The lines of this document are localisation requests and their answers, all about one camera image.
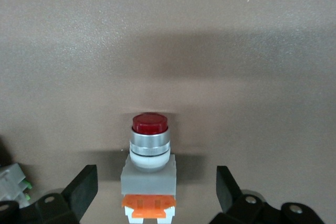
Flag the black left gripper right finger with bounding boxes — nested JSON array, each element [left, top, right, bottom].
[[209, 165, 323, 224]]

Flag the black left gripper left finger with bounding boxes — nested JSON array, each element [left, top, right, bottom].
[[0, 165, 98, 224]]

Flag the red pushbutton switch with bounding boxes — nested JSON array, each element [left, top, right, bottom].
[[120, 112, 177, 224]]

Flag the brown table cover sheet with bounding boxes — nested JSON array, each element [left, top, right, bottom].
[[0, 0, 336, 224]]

